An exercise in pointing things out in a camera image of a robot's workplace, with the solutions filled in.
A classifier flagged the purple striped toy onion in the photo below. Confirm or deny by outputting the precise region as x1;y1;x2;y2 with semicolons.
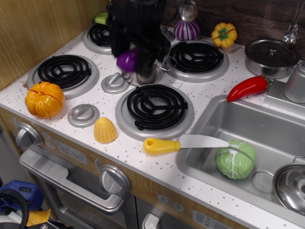
174;20;200;41

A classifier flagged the yellow toy bell pepper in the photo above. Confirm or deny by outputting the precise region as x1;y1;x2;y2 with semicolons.
211;22;237;49

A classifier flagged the orange toy pumpkin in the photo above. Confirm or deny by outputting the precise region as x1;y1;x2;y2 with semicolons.
25;82;65;119

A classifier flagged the green toy cabbage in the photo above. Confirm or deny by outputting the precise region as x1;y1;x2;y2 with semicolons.
214;140;256;180

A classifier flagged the silver oven knob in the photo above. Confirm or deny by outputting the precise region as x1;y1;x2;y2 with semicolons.
16;122;43;148
99;164;131;195

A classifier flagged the yellow toy corn piece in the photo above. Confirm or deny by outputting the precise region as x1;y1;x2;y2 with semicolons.
93;117;118;144

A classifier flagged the black burner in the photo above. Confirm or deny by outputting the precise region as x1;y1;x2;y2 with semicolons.
164;41;230;83
115;84;194;141
27;55;99;100
82;23;112;55

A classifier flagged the steel pot in sink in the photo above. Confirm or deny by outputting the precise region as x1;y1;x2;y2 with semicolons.
272;156;305;215

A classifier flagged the back left black burner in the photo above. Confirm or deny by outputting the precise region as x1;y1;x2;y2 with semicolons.
82;23;112;55

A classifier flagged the silver stovetop knob upper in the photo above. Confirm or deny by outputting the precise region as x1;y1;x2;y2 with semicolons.
101;73;130;94

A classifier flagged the steel pot with handles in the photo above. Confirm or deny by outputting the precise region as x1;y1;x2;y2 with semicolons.
122;26;171;86

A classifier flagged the hanging steel ladle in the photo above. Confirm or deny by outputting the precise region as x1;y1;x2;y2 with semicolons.
179;0;198;22

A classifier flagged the silver oven knob left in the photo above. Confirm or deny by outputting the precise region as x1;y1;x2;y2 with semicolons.
16;122;43;148

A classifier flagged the front centre black burner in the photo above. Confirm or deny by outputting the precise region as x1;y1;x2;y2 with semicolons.
115;84;194;141

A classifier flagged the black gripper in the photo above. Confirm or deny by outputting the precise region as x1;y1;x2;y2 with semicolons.
106;4;166;85

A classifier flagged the back right black burner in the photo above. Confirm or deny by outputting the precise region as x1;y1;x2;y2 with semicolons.
164;41;230;83

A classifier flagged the purple toy eggplant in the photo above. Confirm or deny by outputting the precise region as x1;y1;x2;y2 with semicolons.
117;48;140;73

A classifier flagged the yellow cloth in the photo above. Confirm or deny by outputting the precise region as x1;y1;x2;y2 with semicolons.
26;209;51;227

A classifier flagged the silver stovetop knob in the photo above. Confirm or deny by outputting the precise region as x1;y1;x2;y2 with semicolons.
101;73;130;94
68;104;100;128

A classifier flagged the steel sink basin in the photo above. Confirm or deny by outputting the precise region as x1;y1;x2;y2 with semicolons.
176;95;305;228

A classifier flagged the silver oven door handle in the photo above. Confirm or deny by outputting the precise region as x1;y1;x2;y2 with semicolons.
20;149;125;215

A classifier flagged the silver stovetop knob lower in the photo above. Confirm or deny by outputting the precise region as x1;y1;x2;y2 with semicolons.
68;104;100;128

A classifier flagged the black cable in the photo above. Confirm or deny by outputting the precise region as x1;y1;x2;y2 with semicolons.
0;189;30;229

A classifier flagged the yellow handled toy knife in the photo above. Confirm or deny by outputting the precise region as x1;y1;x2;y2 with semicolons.
143;135;230;155

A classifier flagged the steel kettle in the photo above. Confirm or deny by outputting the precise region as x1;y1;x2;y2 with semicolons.
284;61;305;104

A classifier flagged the blue plastic device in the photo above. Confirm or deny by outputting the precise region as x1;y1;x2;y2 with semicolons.
0;180;44;211

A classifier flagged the silver oven knob right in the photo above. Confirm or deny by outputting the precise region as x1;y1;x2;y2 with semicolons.
99;164;131;195

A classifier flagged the front left black burner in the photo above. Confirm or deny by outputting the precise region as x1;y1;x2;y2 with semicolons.
27;55;99;100

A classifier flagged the lidded steel pan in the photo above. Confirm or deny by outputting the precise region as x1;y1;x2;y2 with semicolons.
245;39;299;79

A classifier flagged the red toy chili pepper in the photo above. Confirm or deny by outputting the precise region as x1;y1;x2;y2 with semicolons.
226;75;273;103

